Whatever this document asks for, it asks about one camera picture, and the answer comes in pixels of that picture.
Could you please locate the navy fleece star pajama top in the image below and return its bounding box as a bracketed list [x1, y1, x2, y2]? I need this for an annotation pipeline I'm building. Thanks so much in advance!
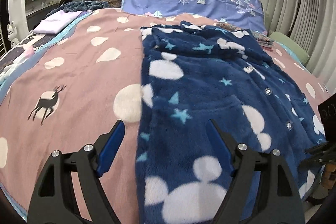
[135, 21, 324, 223]

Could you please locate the green pillow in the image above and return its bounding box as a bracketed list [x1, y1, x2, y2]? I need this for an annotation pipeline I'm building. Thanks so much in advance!
[269, 32, 310, 65]

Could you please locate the pink polka dot bedspread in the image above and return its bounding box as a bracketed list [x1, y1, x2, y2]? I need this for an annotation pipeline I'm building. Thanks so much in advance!
[1, 9, 326, 223]

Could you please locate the floral folded garment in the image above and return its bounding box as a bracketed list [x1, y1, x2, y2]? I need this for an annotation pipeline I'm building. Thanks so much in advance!
[215, 22, 274, 48]

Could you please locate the beige pleated curtain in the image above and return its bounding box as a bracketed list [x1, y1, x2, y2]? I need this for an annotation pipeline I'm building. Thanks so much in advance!
[264, 0, 335, 91]

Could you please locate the blue tree print pillow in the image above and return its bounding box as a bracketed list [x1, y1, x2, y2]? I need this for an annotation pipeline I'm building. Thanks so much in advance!
[121, 0, 267, 34]

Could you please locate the lavender folded cloth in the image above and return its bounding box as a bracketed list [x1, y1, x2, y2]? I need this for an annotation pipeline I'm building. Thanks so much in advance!
[33, 10, 81, 35]

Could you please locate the teal crumpled blanket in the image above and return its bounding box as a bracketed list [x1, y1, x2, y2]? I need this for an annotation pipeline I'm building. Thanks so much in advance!
[46, 1, 110, 18]

